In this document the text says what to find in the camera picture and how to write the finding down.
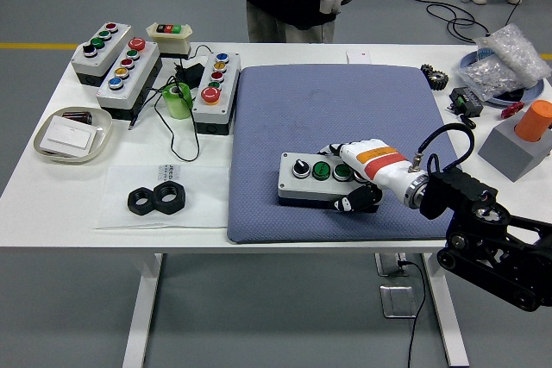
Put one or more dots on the grey under-table control box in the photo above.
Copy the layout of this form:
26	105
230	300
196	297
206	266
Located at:
388	264

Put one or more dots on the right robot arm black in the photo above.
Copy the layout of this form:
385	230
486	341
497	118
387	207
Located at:
474	195

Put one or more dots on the dark small cylinders pack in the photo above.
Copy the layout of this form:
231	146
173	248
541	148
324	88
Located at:
79	117

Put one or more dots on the five-button box red mushroom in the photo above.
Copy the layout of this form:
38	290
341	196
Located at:
211	114

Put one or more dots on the small black fob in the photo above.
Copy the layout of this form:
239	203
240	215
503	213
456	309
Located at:
468	121

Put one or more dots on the small white card box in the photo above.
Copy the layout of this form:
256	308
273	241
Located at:
358	57

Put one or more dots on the blue-grey padded mat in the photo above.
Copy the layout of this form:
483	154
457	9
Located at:
319	105

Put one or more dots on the clear bag of small parts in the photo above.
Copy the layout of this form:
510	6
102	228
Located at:
487	77

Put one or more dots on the light blue plate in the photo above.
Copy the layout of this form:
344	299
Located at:
468	60

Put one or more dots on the black module green terminal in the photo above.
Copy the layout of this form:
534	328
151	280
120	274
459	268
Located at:
468	103

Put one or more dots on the green tape roll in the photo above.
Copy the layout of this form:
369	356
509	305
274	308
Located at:
177	103

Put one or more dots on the metal floor outlet plate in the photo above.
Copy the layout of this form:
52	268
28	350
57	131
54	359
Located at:
397	301

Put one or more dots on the bubble wrap bag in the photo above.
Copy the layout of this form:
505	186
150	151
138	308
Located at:
515	51

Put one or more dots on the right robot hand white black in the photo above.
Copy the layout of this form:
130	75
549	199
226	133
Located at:
379	165

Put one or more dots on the black metal gear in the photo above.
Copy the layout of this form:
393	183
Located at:
437	80

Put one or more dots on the orange cylinder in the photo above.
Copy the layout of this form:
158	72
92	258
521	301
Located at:
532	122

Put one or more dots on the five-button box blue yellow buttons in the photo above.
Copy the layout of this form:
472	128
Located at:
129	83

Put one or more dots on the white wall switch panel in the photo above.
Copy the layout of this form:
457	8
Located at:
69	133

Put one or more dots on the black hex nut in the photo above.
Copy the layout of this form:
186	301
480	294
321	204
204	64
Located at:
179	200
133	203

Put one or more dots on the cream switch box red green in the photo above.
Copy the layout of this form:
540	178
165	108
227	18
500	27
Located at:
170	42

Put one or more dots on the small red clip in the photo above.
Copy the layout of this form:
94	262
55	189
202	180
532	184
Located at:
512	109

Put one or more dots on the clear printed plastic bag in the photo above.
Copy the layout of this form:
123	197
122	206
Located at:
202	195

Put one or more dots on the beige shallow tray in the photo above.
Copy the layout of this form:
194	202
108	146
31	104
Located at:
92	150

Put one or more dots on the grey block holder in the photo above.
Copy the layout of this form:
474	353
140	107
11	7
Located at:
506	154

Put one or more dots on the four-button box with knob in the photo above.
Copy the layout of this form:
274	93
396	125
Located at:
302	187

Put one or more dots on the black power adapter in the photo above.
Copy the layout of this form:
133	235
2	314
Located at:
192	72

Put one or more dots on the white table leg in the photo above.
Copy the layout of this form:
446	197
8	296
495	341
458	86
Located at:
448	312
142	312

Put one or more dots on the grey four-button control box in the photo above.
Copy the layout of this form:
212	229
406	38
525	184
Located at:
97	60

